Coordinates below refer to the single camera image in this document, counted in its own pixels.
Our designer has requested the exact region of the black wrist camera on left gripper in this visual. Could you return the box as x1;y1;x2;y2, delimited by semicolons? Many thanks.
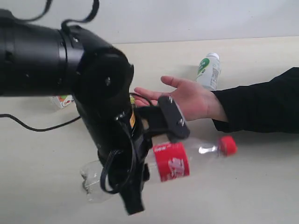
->
135;96;190;142

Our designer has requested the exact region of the clear cola bottle red label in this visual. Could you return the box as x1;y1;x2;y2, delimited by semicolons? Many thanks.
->
80;136;237;203

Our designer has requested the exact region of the clear bottle green white label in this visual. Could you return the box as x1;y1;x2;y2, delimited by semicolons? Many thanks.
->
196;53;221;91

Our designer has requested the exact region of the white tea bottle pear label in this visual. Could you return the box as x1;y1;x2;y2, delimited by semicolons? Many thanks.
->
50;95;74;109

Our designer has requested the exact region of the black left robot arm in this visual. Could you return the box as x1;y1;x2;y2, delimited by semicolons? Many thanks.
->
0;9;149;215

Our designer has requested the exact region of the yellow label juice bottle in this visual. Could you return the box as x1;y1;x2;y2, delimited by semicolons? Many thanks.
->
130;94;136;108

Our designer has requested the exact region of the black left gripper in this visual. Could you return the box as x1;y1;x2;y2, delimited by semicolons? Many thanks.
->
73;88;152;215

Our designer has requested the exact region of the person's open right hand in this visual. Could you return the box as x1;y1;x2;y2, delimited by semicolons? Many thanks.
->
134;76;228;122

